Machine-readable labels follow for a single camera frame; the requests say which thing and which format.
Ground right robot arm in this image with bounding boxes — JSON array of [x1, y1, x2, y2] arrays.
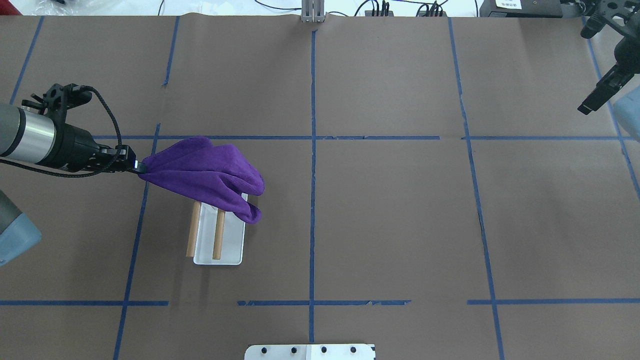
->
[[577, 37, 640, 141]]

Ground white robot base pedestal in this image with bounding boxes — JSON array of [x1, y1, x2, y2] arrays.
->
[[244, 343, 377, 360]]

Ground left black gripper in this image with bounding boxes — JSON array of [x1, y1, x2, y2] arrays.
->
[[50, 123, 147, 174]]

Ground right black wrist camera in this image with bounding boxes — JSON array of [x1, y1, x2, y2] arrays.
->
[[580, 0, 640, 41]]

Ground aluminium frame post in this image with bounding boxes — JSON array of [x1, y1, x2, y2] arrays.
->
[[301, 0, 327, 23]]

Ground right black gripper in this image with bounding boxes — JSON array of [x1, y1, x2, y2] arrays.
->
[[577, 38, 640, 116]]

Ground black braided left cable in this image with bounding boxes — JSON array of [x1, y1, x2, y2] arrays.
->
[[0, 85, 126, 179]]

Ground black box device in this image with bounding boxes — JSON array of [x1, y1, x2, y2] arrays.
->
[[478, 0, 563, 19]]

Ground purple towel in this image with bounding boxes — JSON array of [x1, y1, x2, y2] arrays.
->
[[138, 136, 266, 224]]

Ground wooden towel rack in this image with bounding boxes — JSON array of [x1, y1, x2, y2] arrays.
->
[[186, 202, 246, 266]]

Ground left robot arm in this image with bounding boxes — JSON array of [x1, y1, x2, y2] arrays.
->
[[0, 103, 147, 265]]

